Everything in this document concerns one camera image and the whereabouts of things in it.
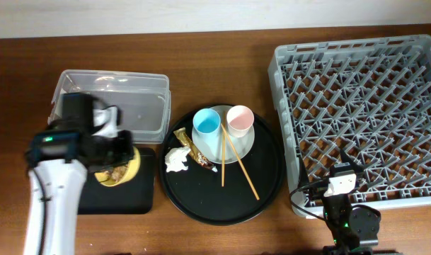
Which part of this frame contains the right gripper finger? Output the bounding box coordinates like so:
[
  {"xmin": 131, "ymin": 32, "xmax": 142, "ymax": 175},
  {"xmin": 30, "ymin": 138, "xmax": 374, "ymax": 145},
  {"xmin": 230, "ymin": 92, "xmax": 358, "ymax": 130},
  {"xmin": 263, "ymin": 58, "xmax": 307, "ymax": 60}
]
[
  {"xmin": 299, "ymin": 157, "xmax": 309, "ymax": 183},
  {"xmin": 340, "ymin": 149, "xmax": 363, "ymax": 173}
]

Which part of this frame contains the yellow bowl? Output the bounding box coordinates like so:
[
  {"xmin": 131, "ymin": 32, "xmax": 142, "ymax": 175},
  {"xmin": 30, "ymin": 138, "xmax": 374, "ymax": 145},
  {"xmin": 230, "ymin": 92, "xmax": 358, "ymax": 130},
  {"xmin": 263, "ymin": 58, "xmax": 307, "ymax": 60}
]
[{"xmin": 94, "ymin": 147, "xmax": 141, "ymax": 187}]

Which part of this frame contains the food scraps and rice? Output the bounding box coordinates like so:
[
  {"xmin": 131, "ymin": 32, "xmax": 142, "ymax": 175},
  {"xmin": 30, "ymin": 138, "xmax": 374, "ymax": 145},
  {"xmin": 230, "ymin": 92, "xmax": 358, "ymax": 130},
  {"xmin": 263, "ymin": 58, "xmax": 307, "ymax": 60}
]
[{"xmin": 103, "ymin": 166, "xmax": 128, "ymax": 183}]

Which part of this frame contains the white tissue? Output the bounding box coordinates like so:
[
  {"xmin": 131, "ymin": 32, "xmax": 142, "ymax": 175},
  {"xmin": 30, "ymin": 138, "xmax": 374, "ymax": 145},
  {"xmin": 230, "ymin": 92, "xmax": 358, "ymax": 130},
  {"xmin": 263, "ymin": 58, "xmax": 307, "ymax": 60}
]
[{"xmin": 165, "ymin": 147, "xmax": 190, "ymax": 173}]

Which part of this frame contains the pink cup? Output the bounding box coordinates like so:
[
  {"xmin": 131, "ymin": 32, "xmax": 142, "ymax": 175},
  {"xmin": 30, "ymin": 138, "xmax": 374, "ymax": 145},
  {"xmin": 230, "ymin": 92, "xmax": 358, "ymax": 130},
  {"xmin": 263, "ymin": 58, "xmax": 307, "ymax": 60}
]
[{"xmin": 226, "ymin": 105, "xmax": 254, "ymax": 137}]

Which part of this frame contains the gold snack wrapper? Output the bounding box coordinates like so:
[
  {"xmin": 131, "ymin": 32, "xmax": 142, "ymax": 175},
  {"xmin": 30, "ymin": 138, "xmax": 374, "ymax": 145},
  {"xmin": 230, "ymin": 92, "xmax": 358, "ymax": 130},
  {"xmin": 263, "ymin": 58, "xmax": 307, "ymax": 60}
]
[{"xmin": 173, "ymin": 127, "xmax": 217, "ymax": 173}]

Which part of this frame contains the blue cup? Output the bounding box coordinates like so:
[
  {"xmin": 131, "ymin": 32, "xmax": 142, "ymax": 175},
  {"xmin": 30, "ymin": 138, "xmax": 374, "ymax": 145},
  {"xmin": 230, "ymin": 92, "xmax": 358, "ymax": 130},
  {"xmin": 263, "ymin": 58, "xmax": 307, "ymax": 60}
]
[{"xmin": 192, "ymin": 108, "xmax": 221, "ymax": 140}]

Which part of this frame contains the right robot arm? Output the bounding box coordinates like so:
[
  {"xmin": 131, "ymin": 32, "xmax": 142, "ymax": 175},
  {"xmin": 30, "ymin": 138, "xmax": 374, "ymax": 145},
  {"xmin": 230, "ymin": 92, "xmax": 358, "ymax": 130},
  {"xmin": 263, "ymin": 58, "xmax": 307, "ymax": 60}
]
[{"xmin": 296, "ymin": 149, "xmax": 381, "ymax": 254}]

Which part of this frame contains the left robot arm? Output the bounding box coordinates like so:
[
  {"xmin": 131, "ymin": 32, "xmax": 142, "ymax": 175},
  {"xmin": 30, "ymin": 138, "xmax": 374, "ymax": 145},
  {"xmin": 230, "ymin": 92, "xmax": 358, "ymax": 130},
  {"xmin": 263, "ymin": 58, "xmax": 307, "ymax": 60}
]
[{"xmin": 23, "ymin": 130, "xmax": 134, "ymax": 254}]

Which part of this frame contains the grey dishwasher rack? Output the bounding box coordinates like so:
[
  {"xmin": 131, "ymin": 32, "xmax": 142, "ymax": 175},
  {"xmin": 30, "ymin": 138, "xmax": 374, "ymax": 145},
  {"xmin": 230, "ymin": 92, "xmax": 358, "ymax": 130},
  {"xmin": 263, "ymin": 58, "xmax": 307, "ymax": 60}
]
[{"xmin": 268, "ymin": 35, "xmax": 431, "ymax": 218}]

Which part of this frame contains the clear plastic waste bin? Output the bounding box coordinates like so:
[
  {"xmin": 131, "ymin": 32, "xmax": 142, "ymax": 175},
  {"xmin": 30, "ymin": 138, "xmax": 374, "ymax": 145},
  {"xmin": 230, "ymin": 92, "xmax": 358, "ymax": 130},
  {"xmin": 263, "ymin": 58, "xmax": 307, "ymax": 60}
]
[{"xmin": 47, "ymin": 69, "xmax": 171, "ymax": 144}]

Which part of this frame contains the black rectangular tray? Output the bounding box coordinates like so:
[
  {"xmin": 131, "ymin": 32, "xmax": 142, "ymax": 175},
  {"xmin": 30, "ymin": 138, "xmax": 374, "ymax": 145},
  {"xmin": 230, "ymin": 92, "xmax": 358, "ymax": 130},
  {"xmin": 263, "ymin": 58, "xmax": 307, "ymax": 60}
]
[{"xmin": 78, "ymin": 148, "xmax": 157, "ymax": 215}]

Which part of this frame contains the round black serving tray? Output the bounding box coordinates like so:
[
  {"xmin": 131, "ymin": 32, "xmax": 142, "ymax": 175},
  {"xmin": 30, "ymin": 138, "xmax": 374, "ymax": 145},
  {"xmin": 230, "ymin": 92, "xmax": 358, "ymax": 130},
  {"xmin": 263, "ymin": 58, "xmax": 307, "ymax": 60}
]
[{"xmin": 159, "ymin": 110, "xmax": 285, "ymax": 225}]

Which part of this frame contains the grey round plate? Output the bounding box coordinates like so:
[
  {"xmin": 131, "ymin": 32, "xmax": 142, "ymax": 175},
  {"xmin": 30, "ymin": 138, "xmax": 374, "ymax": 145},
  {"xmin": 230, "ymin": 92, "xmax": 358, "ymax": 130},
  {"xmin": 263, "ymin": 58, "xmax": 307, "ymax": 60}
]
[{"xmin": 192, "ymin": 105, "xmax": 255, "ymax": 164}]

